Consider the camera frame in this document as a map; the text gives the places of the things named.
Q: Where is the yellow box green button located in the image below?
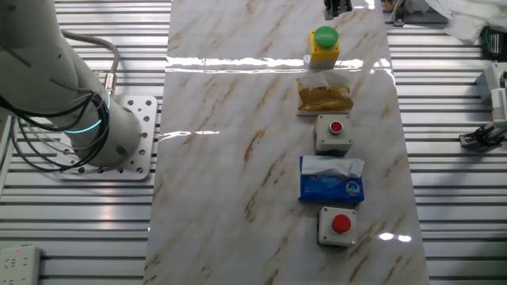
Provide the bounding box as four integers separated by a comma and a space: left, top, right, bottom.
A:
307, 25, 341, 70

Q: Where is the grey box small red button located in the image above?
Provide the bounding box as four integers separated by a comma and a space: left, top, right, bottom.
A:
313, 113, 354, 156

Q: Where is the grey box large red button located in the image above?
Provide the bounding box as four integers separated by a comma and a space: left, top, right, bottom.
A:
316, 205, 358, 249

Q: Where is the metal pole with base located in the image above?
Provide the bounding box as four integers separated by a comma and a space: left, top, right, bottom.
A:
390, 0, 409, 28

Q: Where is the gold tissue pack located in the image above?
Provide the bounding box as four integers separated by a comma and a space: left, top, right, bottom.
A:
295, 70, 356, 116

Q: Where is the white plastic sheet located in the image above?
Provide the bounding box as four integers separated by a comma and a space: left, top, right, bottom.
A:
423, 0, 507, 44

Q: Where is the green black device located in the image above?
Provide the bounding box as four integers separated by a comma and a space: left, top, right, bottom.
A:
481, 26, 507, 63

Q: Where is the light grey equipment box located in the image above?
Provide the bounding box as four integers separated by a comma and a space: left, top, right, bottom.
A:
475, 61, 507, 104

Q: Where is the blue tissue pack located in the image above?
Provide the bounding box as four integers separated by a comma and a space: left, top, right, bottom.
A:
297, 154, 365, 205

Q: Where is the black metal clamp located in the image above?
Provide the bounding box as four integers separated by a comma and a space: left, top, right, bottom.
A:
459, 120, 507, 151

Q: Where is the white marble pattern mat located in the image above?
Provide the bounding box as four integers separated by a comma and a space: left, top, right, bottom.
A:
143, 0, 431, 285

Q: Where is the white power strip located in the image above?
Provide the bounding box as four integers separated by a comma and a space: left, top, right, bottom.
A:
0, 244, 44, 285

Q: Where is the silver ribbed camera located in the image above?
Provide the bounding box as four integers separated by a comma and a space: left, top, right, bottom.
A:
490, 87, 507, 127

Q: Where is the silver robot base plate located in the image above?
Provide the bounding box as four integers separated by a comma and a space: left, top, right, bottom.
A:
53, 94, 159, 181

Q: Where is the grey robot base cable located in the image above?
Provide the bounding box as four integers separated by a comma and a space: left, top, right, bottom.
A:
61, 30, 122, 98

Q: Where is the black base cable bundle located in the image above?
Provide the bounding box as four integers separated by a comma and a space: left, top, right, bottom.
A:
0, 90, 111, 173

